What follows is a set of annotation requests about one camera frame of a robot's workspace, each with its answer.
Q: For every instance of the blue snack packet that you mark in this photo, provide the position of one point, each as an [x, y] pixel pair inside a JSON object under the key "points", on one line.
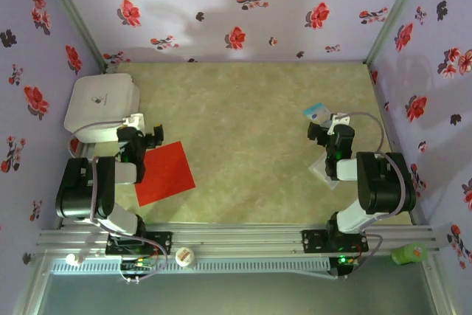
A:
{"points": [[317, 110]]}

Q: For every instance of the white plastic container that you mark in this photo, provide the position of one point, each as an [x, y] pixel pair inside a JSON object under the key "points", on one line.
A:
{"points": [[99, 101]]}

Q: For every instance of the aluminium corner post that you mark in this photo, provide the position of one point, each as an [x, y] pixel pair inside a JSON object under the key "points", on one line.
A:
{"points": [[394, 16], [75, 16]]}

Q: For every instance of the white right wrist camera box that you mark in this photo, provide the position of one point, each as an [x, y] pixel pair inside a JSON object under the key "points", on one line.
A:
{"points": [[341, 119]]}

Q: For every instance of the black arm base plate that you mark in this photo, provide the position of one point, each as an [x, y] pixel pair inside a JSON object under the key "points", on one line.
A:
{"points": [[164, 243], [311, 241]]}

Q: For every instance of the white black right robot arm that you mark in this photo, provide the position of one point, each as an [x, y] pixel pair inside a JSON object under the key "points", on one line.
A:
{"points": [[383, 182]]}

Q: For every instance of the aluminium lower frame bar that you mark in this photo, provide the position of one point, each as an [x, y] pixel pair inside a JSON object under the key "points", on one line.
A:
{"points": [[32, 285], [437, 285]]}

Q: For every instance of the red paper sheet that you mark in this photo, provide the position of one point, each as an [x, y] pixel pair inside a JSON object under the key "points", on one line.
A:
{"points": [[166, 175]]}

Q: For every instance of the clear plastic bag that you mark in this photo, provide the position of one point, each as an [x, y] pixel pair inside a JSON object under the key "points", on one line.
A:
{"points": [[319, 169]]}

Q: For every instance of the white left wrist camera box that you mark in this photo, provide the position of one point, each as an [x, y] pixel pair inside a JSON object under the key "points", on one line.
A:
{"points": [[133, 120]]}

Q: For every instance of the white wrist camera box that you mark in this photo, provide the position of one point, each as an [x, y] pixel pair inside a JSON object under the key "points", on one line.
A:
{"points": [[133, 120], [341, 119]]}

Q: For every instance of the white jar with red label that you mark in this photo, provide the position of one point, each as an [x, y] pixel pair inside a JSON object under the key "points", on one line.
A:
{"points": [[184, 257]]}

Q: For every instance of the green plastic cup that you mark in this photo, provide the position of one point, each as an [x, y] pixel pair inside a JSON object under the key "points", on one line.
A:
{"points": [[409, 253]]}

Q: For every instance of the aluminium mounting rail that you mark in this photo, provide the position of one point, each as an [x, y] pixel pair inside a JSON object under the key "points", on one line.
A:
{"points": [[239, 237]]}

